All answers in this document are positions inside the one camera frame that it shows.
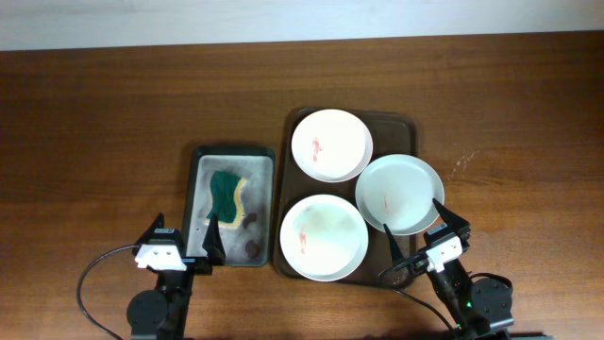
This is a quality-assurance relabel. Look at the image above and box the small black sponge tray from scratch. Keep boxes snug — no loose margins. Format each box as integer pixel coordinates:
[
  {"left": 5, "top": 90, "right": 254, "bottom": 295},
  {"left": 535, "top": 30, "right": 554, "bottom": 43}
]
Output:
[{"left": 182, "top": 146, "right": 275, "bottom": 267}]

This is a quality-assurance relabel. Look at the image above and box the large brown serving tray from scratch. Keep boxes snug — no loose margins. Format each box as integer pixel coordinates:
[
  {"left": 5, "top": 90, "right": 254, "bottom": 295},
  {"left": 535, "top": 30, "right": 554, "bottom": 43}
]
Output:
[{"left": 272, "top": 106, "right": 417, "bottom": 288}]

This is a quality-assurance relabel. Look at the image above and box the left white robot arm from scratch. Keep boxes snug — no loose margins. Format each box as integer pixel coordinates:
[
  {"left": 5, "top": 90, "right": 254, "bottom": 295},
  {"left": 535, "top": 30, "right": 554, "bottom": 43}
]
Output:
[{"left": 126, "top": 213, "right": 226, "bottom": 339}]

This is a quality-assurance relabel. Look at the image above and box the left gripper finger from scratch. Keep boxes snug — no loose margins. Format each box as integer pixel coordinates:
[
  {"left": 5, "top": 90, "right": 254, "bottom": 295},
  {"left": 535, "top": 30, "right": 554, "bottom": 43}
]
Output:
[
  {"left": 136, "top": 212, "right": 164, "bottom": 244},
  {"left": 202, "top": 213, "right": 226, "bottom": 265}
]

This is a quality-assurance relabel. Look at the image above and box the white plate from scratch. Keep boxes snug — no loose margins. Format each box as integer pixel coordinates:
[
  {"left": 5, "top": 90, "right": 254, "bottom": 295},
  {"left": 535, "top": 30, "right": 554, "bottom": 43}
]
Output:
[
  {"left": 355, "top": 154, "right": 445, "bottom": 236},
  {"left": 279, "top": 195, "right": 369, "bottom": 282},
  {"left": 291, "top": 109, "right": 374, "bottom": 183}
]

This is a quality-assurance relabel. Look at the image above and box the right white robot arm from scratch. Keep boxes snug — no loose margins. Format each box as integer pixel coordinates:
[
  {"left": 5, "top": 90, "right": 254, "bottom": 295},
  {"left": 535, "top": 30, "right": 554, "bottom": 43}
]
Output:
[{"left": 379, "top": 199, "right": 513, "bottom": 339}]

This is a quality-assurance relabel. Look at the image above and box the green and yellow sponge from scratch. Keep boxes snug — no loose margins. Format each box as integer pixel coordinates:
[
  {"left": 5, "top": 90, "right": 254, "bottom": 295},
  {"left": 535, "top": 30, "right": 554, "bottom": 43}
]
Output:
[{"left": 207, "top": 171, "right": 247, "bottom": 229}]

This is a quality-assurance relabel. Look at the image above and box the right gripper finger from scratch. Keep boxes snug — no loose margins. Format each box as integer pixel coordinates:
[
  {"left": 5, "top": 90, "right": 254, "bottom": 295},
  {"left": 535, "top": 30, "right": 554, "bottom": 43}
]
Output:
[
  {"left": 383, "top": 224, "right": 405, "bottom": 267},
  {"left": 432, "top": 198, "right": 470, "bottom": 232}
]

